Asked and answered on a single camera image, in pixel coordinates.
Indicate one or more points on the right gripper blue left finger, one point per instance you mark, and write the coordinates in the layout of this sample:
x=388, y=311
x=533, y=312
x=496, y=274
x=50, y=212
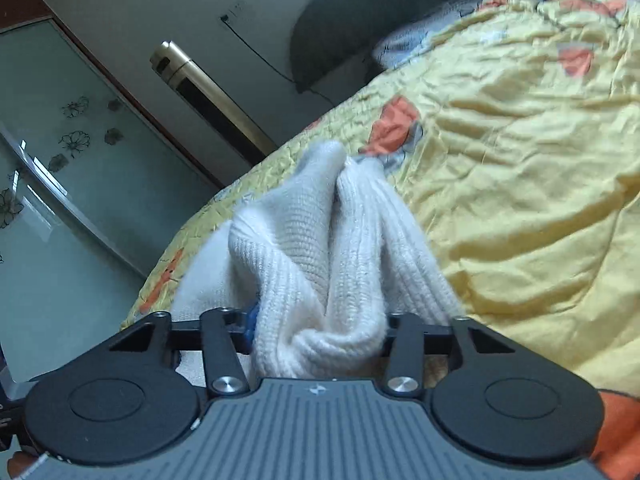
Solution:
x=224, y=334

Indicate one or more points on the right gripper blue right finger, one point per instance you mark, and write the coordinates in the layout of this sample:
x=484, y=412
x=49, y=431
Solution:
x=404, y=370

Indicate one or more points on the white knit sweater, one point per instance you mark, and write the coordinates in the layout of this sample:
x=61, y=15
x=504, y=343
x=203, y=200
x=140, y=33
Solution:
x=324, y=259

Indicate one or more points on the person's left hand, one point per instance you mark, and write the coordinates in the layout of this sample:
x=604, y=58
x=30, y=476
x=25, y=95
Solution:
x=19, y=463

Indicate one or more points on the frosted glass wardrobe door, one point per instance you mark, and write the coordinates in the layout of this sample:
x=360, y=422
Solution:
x=90, y=198

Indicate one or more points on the yellow patterned bed quilt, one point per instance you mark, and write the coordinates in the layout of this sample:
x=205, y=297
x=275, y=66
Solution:
x=525, y=183

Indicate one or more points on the gold standing air conditioner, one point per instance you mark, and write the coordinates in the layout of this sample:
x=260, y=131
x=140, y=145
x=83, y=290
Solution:
x=176, y=69

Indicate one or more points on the dark padded headboard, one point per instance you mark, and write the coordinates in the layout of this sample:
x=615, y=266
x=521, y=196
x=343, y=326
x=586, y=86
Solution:
x=329, y=32

